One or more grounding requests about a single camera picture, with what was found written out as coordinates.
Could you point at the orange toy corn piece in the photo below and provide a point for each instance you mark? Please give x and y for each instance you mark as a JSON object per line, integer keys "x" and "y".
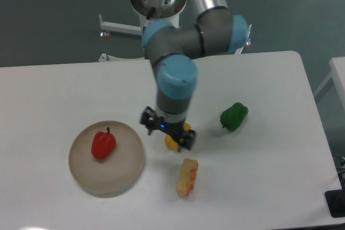
{"x": 186, "y": 180}

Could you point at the yellow toy bell pepper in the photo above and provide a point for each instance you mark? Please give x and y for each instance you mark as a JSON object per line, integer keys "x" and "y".
{"x": 171, "y": 144}

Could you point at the beige round plate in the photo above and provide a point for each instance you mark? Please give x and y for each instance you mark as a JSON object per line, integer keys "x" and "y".
{"x": 118, "y": 171}

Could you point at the white side table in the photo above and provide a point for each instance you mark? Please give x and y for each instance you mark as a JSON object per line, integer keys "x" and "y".
{"x": 334, "y": 78}

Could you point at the black box at table edge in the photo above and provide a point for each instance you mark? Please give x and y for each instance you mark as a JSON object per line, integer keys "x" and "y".
{"x": 335, "y": 202}

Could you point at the green toy bell pepper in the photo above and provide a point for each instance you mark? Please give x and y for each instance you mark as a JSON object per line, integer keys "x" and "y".
{"x": 233, "y": 117}

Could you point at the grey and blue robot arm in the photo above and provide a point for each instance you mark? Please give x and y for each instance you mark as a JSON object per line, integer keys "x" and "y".
{"x": 176, "y": 79}

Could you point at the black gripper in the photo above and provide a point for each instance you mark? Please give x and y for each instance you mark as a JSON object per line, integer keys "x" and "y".
{"x": 151, "y": 121}

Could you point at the red toy bell pepper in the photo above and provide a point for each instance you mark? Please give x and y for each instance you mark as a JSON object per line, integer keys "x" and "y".
{"x": 103, "y": 144}

